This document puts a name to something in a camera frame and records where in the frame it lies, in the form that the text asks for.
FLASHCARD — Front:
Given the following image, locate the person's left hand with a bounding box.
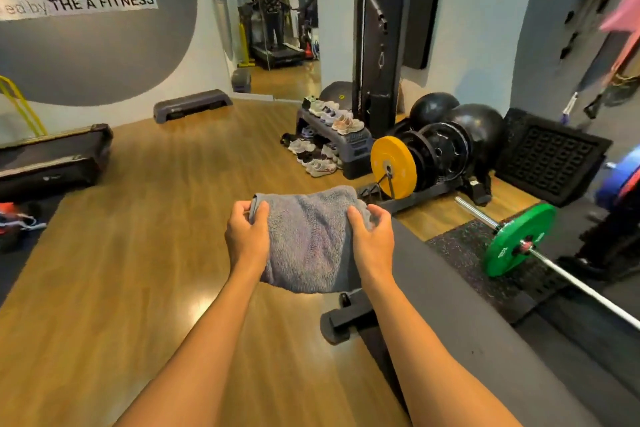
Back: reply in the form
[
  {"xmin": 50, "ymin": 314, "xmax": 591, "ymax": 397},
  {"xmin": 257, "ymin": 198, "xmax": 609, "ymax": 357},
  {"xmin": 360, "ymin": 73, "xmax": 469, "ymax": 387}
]
[{"xmin": 224, "ymin": 200, "xmax": 271, "ymax": 275}]

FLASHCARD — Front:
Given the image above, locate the grey padded weight bench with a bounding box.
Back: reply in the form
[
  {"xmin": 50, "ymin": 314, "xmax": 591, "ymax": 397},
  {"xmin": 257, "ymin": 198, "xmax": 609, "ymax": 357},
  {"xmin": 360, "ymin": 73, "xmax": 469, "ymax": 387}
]
[{"xmin": 320, "ymin": 218, "xmax": 606, "ymax": 427}]

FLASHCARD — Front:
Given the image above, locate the black wall panel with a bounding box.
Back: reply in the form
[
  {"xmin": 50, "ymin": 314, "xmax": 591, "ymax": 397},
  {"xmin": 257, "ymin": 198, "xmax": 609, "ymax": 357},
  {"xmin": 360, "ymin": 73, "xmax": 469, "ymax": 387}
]
[{"xmin": 402, "ymin": 0, "xmax": 449, "ymax": 70}]

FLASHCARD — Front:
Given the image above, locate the pink resistance band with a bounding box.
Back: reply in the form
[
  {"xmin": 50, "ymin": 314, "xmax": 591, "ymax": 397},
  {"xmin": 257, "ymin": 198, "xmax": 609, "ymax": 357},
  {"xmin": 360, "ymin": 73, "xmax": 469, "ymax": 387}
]
[{"xmin": 599, "ymin": 0, "xmax": 640, "ymax": 88}]

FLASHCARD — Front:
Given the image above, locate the black cable machine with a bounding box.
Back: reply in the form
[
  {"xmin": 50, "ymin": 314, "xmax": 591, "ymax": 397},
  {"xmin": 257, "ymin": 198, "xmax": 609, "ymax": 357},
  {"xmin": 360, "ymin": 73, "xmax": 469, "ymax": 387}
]
[{"xmin": 299, "ymin": 0, "xmax": 418, "ymax": 125}]

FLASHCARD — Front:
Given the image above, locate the red and white bag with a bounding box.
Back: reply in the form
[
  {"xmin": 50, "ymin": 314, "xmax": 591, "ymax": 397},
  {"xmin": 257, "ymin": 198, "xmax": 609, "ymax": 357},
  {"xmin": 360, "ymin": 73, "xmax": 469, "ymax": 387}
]
[{"xmin": 0, "ymin": 201, "xmax": 48, "ymax": 248}]

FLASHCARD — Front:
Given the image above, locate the yellow metal frame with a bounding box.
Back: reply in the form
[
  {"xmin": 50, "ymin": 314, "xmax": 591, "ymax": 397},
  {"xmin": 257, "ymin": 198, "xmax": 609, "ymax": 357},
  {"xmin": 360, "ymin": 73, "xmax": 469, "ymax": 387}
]
[{"xmin": 0, "ymin": 75, "xmax": 49, "ymax": 137}]

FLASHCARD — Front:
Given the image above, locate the yellow weight plate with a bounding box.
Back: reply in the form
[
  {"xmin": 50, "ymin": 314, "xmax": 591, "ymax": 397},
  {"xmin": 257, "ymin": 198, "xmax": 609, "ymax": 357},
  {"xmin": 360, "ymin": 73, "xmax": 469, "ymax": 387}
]
[{"xmin": 370, "ymin": 136, "xmax": 418, "ymax": 200}]

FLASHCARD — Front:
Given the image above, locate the black low platform box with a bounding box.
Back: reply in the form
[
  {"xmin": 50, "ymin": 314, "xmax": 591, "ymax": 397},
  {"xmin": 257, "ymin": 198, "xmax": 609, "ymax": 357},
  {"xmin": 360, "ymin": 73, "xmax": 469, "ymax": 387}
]
[{"xmin": 0, "ymin": 123, "xmax": 114, "ymax": 202}]

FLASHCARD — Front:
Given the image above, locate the black perforated rubber mat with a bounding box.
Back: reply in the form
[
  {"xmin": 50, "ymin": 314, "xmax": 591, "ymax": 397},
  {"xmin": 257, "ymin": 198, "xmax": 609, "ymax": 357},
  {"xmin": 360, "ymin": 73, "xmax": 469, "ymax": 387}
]
[{"xmin": 494, "ymin": 107, "xmax": 614, "ymax": 207}]

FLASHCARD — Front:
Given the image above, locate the yellow post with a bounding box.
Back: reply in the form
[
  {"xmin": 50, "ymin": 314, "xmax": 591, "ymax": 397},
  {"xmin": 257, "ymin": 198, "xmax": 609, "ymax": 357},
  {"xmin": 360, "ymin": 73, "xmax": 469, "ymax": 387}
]
[{"xmin": 238, "ymin": 21, "xmax": 256, "ymax": 68}]

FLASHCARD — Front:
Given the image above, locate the blue weight plate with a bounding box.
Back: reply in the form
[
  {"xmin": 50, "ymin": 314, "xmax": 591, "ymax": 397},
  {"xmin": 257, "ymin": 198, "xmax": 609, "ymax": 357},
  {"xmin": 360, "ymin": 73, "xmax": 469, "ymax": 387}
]
[{"xmin": 594, "ymin": 143, "xmax": 640, "ymax": 212}]

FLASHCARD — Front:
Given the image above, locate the small grey block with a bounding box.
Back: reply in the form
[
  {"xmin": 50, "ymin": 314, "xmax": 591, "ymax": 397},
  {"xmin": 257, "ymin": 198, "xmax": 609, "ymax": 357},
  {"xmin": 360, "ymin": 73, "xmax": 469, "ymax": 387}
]
[{"xmin": 230, "ymin": 68, "xmax": 253, "ymax": 94}]

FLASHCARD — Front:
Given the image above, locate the black plate rack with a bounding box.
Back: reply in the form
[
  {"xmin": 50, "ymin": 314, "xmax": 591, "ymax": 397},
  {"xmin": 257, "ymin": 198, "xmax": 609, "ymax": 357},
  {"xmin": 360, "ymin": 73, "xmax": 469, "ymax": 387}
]
[{"xmin": 357, "ymin": 172, "xmax": 494, "ymax": 215}]

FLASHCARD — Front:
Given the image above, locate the black treadmill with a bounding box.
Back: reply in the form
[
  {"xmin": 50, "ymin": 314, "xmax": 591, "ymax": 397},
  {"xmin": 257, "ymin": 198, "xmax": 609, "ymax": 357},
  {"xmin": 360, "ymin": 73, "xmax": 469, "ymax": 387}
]
[{"xmin": 238, "ymin": 1, "xmax": 306, "ymax": 70}]

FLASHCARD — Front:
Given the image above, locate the grey towel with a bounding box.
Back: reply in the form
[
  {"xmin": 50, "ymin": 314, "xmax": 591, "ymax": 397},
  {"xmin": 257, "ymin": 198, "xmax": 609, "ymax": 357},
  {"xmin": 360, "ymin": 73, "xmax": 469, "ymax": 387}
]
[{"xmin": 248, "ymin": 185, "xmax": 377, "ymax": 295}]

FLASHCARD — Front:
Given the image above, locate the person's right hand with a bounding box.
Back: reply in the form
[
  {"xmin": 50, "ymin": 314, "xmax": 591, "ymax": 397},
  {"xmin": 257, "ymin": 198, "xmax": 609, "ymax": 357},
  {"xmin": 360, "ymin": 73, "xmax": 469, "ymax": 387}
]
[{"xmin": 347, "ymin": 204, "xmax": 396, "ymax": 278}]

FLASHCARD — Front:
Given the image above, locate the green weight plate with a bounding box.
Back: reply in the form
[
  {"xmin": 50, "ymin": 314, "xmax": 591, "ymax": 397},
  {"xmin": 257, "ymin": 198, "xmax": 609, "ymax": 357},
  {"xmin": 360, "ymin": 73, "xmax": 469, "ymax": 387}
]
[{"xmin": 483, "ymin": 203, "xmax": 558, "ymax": 278}]

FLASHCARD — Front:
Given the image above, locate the person's right forearm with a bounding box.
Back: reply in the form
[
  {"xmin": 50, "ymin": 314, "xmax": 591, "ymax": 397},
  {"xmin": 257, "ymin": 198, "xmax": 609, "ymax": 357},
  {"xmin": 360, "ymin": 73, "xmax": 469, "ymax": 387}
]
[{"xmin": 359, "ymin": 269, "xmax": 523, "ymax": 427}]

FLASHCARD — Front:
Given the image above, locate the black exercise ball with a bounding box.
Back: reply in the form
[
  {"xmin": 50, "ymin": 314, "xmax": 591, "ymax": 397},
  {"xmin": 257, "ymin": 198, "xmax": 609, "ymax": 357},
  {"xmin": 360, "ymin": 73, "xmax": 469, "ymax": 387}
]
[
  {"xmin": 445, "ymin": 103, "xmax": 505, "ymax": 169},
  {"xmin": 409, "ymin": 92, "xmax": 460, "ymax": 131}
]

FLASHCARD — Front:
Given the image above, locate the person's left forearm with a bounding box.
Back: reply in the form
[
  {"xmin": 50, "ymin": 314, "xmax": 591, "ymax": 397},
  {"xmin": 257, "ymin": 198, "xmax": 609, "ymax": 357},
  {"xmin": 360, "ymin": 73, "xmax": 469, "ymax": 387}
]
[{"xmin": 114, "ymin": 264, "xmax": 268, "ymax": 427}]

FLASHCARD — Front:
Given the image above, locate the small black weight plate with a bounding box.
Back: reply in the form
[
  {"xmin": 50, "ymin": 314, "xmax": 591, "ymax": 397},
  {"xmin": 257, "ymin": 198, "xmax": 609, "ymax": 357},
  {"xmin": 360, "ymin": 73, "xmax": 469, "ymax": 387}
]
[{"xmin": 399, "ymin": 130, "xmax": 442, "ymax": 192}]

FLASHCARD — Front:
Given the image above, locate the silver barbell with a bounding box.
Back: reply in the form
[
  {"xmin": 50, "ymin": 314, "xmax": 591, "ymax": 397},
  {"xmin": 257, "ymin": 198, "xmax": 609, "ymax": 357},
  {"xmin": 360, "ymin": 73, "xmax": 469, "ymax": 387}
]
[{"xmin": 454, "ymin": 196, "xmax": 640, "ymax": 332}]

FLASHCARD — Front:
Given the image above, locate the grey step with shoes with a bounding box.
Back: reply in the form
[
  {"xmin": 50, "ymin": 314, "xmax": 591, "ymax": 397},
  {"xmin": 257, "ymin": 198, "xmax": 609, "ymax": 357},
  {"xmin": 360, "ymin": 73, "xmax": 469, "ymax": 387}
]
[{"xmin": 295, "ymin": 108, "xmax": 375, "ymax": 180}]

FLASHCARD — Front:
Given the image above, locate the black strap handle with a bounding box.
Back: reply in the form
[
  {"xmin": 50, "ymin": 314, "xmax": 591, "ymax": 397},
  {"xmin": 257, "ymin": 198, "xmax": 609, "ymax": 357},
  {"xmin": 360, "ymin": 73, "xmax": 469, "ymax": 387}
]
[{"xmin": 582, "ymin": 90, "xmax": 607, "ymax": 120}]

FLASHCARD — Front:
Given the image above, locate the black half balance ball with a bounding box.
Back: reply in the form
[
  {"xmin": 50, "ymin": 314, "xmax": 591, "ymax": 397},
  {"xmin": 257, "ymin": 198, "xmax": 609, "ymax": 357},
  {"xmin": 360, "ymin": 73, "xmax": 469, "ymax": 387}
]
[{"xmin": 319, "ymin": 81, "xmax": 354, "ymax": 110}]

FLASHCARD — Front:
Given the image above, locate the large black weight plate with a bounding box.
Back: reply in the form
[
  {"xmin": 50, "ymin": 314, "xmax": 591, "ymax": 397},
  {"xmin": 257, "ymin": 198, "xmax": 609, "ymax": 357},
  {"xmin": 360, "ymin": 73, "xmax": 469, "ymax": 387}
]
[{"xmin": 419, "ymin": 121, "xmax": 474, "ymax": 183}]

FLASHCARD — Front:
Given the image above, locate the group of sneakers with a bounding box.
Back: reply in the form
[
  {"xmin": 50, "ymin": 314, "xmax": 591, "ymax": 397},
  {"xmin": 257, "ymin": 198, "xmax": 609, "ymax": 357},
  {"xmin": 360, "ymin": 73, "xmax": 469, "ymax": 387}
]
[{"xmin": 279, "ymin": 96, "xmax": 366, "ymax": 178}]

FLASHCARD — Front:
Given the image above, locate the grey aerobic step platform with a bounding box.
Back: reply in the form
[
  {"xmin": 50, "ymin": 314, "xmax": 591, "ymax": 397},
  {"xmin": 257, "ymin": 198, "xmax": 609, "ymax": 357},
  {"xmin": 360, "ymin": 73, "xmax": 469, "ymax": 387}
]
[{"xmin": 153, "ymin": 89, "xmax": 234, "ymax": 124}]

